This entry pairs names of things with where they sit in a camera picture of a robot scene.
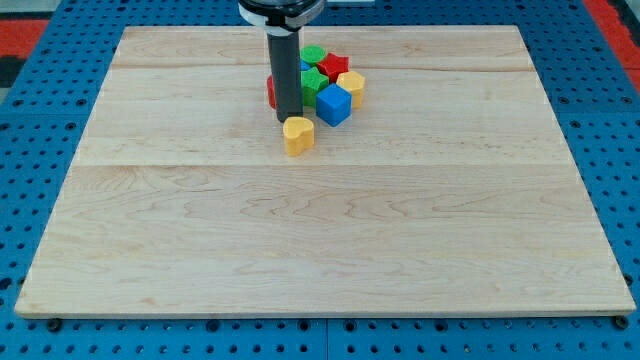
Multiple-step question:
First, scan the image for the red block behind rod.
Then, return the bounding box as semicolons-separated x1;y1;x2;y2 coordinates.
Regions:
266;75;277;109

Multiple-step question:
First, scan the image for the red star block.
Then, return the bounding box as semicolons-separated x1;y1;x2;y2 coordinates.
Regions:
316;52;350;83

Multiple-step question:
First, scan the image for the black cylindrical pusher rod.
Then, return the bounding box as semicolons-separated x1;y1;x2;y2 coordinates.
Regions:
267;32;303;123

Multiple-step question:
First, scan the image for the blue cube block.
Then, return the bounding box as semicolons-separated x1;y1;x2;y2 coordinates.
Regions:
316;84;352;127

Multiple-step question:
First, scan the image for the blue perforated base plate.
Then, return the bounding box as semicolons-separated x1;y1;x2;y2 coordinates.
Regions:
1;0;639;359

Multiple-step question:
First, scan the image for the black white robot flange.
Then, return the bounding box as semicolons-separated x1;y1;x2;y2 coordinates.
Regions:
238;0;326;35

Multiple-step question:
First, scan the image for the green star block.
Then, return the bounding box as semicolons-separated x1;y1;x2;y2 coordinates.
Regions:
301;67;329;107

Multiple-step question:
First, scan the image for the yellow pentagon block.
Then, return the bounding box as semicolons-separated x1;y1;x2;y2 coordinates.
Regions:
336;71;366;109

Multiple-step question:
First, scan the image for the green cylinder block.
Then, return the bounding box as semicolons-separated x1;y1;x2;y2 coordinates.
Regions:
300;45;327;67

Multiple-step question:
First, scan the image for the yellow heart block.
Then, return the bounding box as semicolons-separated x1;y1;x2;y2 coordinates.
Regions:
283;116;315;157

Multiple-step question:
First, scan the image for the wooden board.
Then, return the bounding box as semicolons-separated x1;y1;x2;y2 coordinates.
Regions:
15;25;636;319

